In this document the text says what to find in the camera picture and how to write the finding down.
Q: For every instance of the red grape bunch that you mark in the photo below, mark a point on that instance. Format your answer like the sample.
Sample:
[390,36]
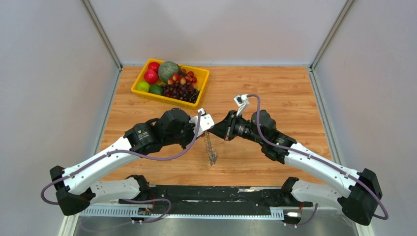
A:
[183,77]

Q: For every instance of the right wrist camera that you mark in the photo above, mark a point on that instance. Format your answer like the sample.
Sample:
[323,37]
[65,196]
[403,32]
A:
[242,102]

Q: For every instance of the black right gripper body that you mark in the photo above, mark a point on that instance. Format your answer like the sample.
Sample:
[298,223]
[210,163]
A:
[237,127]

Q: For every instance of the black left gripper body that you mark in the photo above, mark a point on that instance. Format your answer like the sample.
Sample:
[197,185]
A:
[186,135]

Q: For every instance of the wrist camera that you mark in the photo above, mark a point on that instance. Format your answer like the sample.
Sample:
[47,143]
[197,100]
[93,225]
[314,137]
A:
[242,102]
[205,123]

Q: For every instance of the red apple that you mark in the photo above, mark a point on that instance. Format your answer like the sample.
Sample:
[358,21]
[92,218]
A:
[151,77]
[154,66]

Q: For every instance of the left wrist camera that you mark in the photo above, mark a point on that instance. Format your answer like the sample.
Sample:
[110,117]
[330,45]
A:
[205,123]

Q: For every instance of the light green apple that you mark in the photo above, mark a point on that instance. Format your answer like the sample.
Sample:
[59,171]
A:
[143,86]

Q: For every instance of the dark green lime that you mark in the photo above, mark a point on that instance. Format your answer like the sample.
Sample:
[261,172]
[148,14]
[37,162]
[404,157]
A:
[156,89]

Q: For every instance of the green melon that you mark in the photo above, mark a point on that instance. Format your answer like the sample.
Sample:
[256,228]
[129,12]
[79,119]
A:
[167,69]

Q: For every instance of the red apple lower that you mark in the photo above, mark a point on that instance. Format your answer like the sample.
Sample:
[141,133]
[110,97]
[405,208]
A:
[151,77]

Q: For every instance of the dark purple grape bunch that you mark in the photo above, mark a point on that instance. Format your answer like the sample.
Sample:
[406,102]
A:
[186,93]

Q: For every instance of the aluminium frame rail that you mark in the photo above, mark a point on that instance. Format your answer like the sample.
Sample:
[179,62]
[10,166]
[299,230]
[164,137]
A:
[157,207]

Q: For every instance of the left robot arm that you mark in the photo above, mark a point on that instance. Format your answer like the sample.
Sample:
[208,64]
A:
[80,186]

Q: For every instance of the red apple upper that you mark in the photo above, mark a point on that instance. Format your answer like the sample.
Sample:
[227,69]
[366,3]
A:
[154,66]

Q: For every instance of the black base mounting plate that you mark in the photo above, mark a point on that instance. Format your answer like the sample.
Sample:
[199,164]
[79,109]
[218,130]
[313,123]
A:
[220,200]

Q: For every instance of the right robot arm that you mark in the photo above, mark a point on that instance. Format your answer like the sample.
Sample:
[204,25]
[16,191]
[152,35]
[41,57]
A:
[356,193]

